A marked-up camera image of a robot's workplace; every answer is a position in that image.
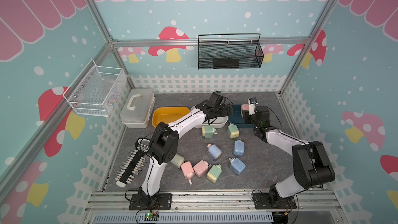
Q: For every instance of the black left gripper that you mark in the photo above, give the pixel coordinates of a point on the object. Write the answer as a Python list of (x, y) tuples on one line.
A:
[(224, 111)]

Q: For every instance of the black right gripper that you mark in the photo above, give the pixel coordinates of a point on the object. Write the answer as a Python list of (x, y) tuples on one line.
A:
[(246, 116)]

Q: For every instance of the white plastic storage tub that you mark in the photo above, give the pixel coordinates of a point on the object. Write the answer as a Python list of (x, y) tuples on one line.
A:
[(216, 123)]

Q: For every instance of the pink sharpener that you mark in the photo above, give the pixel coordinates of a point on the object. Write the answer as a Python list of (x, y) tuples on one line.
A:
[(244, 108), (201, 168), (188, 171)]

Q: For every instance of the dark teal storage tub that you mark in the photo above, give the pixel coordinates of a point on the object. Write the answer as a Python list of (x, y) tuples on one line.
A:
[(237, 119)]

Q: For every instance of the yellow plastic storage tub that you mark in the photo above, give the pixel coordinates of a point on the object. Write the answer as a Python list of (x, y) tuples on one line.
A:
[(168, 114)]

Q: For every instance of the pale green round sharpener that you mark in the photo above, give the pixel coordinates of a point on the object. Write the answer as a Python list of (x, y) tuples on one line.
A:
[(177, 161)]

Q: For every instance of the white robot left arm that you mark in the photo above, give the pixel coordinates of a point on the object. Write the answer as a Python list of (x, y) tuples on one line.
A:
[(164, 141)]

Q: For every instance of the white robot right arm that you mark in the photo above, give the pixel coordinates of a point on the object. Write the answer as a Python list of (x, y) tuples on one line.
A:
[(311, 164)]

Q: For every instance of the green sharpener near tubs left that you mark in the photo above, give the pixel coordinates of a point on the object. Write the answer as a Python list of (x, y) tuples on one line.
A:
[(208, 131)]

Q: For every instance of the green sharpener tubs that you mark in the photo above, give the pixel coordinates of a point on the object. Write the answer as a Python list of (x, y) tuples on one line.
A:
[(208, 131), (233, 131)]

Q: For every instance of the green sharpener near tubs right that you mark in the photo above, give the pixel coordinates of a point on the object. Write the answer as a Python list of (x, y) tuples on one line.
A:
[(233, 131)]

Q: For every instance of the blue sharpener upper right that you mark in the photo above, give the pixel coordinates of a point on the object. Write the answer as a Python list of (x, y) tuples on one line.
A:
[(239, 148)]

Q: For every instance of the blue sharpener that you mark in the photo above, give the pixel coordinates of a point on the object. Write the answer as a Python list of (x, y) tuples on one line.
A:
[(239, 148), (236, 166), (214, 151)]

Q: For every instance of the blue sharpener centre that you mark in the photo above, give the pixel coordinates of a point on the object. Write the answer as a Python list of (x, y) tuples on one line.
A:
[(214, 151)]

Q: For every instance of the blue sharpener lower right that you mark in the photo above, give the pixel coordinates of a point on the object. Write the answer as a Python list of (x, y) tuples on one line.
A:
[(236, 166)]

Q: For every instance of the green sharpener lower centre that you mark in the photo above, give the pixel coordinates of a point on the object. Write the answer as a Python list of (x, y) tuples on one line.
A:
[(214, 173)]

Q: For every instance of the white lidded plastic case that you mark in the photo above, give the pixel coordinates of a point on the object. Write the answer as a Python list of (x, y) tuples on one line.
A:
[(137, 110)]

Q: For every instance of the green circuit board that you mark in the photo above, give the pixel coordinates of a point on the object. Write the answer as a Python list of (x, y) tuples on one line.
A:
[(151, 217)]

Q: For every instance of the black wire mesh basket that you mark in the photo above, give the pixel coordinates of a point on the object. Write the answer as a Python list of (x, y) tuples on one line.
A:
[(228, 51)]

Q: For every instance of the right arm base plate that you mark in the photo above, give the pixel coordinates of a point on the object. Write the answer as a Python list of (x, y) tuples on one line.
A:
[(270, 200)]

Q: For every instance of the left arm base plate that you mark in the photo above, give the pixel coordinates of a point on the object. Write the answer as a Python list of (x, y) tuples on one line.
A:
[(156, 202)]

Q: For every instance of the white wire wall basket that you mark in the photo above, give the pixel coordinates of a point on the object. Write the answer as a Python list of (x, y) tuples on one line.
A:
[(96, 90)]

